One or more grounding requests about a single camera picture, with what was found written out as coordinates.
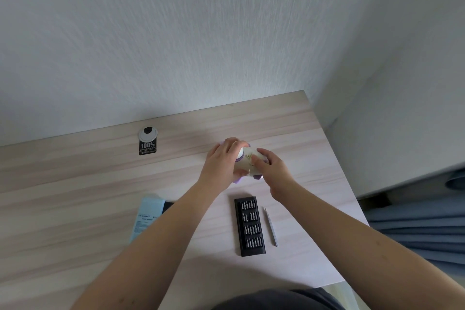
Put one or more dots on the person's left forearm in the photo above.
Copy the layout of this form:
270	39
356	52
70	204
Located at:
152	244

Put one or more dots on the black label sticker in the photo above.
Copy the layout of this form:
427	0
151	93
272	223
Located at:
148	147

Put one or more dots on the black flat object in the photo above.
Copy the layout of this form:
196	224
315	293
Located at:
168	206

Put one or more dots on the set of silver screwdriver bits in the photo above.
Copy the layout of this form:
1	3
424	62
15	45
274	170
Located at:
250	226

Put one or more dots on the person's left hand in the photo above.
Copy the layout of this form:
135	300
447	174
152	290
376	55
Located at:
218	168

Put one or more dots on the black screwdriver bit case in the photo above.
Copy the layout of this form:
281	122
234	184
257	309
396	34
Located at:
249	226

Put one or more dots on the person's right fingers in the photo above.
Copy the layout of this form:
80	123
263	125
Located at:
262	157

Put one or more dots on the white and purple game controller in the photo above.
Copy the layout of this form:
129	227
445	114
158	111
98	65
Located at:
248	162

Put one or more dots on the person's left fingers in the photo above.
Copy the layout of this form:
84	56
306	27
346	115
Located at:
232	143

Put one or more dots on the blue pleated curtain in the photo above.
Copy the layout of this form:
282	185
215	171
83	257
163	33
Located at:
421	226

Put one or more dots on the light blue paper packet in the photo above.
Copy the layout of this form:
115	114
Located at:
147	217

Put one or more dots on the person's right hand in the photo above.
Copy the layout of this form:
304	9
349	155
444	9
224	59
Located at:
278	175

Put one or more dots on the person's dark grey clothing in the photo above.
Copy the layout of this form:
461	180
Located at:
279	300

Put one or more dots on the silver metal tweezers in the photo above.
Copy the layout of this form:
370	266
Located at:
270	227

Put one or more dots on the person's right forearm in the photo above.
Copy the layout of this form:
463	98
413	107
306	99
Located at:
363	251

